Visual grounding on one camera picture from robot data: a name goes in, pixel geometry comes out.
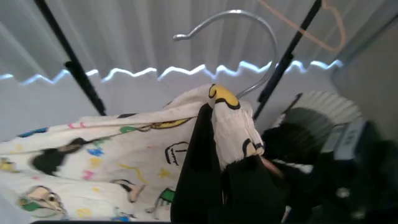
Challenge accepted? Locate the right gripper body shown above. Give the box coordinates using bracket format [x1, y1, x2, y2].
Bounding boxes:
[320, 119, 398, 164]

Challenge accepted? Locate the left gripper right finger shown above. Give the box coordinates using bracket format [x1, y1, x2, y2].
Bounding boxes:
[221, 154, 287, 224]

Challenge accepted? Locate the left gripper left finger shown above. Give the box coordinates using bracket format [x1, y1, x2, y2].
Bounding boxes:
[170, 103, 224, 224]

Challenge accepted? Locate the cream printed garment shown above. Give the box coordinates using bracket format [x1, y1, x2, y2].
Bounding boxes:
[0, 83, 266, 223]

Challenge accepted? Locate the pink clothes hanger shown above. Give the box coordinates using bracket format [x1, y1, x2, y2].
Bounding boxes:
[256, 0, 348, 53]
[172, 9, 284, 179]

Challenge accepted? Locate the white laundry basket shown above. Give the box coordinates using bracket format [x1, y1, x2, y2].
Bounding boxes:
[273, 90, 365, 150]

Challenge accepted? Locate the black clothes rack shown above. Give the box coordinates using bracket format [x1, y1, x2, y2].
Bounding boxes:
[32, 0, 323, 121]

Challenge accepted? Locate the black garment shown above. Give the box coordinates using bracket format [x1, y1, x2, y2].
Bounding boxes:
[261, 123, 317, 166]

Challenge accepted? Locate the white curtain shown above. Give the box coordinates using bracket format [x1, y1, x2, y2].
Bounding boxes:
[0, 0, 389, 85]

